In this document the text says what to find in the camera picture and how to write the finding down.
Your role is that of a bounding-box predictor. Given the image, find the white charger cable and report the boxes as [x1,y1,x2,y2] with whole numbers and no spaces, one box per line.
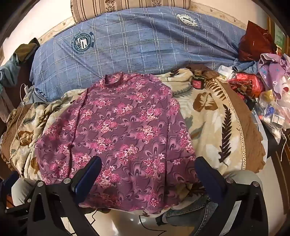
[9,84,31,159]

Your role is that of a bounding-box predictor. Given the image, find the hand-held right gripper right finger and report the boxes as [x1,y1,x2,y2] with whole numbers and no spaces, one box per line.
[192,156,269,236]

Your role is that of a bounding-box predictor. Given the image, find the purple floral shirt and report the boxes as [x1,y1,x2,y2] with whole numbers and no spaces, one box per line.
[35,72,200,215]

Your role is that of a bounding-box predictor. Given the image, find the beige leaf-print blanket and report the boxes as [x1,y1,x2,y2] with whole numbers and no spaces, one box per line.
[0,67,268,214]

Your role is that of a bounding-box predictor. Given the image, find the olive green cloth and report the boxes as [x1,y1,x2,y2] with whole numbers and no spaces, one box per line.
[14,37,41,64]

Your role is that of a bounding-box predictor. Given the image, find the blue plaid quilt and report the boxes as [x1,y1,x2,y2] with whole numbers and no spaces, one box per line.
[29,7,247,102]

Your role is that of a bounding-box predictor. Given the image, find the blue-grey cloth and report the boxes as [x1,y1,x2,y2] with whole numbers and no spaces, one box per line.
[0,53,25,88]

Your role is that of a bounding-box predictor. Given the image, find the striped beige bolster pillow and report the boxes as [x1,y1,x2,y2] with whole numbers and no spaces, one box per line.
[71,0,192,24]

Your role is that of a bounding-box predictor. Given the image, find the framed green picture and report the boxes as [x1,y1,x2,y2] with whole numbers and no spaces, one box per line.
[267,16,286,48]

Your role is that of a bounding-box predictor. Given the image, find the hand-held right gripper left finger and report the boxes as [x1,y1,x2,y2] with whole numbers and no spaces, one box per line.
[27,156,103,236]

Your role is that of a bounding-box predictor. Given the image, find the dark red plastic bag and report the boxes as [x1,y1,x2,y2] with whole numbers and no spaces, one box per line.
[238,20,278,62]

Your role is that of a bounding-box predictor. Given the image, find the lilac floral cloth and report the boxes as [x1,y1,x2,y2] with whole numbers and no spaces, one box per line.
[258,53,290,100]

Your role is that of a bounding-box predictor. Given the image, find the clear plastic bag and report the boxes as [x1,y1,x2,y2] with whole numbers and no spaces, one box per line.
[254,89,290,143]

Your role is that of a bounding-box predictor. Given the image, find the person's jeans leg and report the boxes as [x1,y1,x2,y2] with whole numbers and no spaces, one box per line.
[156,195,213,227]

